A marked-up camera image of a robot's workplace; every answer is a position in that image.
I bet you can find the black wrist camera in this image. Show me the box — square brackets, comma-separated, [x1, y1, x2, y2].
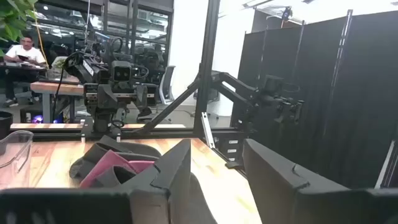
[111, 60, 133, 83]

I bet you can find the computer with purple lights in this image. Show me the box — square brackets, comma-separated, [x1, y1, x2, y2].
[20, 108, 65, 124]

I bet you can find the clear plastic bin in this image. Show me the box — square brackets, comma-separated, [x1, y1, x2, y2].
[0, 130, 34, 175]

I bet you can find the black frame clamp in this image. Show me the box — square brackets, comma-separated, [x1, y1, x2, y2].
[224, 160, 247, 170]

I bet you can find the black background robot rig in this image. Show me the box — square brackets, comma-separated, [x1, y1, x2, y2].
[132, 43, 165, 85]

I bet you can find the grey office chair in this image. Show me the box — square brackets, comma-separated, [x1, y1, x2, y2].
[159, 65, 177, 105]

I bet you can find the person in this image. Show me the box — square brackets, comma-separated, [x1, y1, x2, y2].
[2, 34, 47, 108]

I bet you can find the maroon baseball cap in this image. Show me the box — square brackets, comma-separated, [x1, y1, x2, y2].
[80, 150, 155, 189]

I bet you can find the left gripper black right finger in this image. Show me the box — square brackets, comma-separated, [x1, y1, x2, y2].
[242, 139, 351, 224]

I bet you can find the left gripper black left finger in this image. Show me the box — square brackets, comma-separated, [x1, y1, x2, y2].
[119, 139, 192, 224]

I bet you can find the silver metal bracket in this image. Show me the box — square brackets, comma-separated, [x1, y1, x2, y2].
[200, 111, 216, 149]

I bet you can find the black folding partition screen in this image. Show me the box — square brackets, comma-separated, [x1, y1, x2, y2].
[238, 9, 398, 189]

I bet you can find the black box with white labels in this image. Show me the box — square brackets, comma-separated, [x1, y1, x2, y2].
[217, 136, 246, 166]

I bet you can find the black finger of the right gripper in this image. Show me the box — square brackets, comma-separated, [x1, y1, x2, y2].
[135, 84, 148, 108]
[98, 83, 118, 108]

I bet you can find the dark office desk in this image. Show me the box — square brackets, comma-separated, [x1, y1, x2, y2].
[0, 62, 47, 75]

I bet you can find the green leafy plant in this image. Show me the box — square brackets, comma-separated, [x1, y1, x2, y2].
[0, 0, 39, 57]

